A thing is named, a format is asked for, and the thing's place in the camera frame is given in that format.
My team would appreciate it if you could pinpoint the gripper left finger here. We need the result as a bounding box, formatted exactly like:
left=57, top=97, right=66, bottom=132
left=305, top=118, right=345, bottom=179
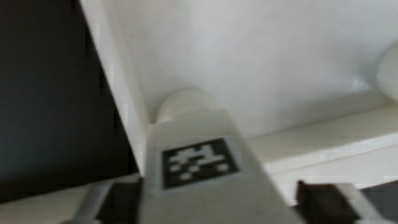
left=62, top=179, right=142, bottom=224

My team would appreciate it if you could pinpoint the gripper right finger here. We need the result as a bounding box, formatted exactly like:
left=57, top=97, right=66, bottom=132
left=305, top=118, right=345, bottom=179
left=295, top=181, right=385, bottom=224

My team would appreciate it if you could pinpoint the white square tabletop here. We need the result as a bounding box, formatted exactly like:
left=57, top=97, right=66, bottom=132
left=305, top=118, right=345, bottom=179
left=78, top=0, right=398, bottom=174

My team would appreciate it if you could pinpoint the white U-shaped fence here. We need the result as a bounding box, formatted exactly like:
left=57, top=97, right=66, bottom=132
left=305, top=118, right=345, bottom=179
left=0, top=134, right=398, bottom=224

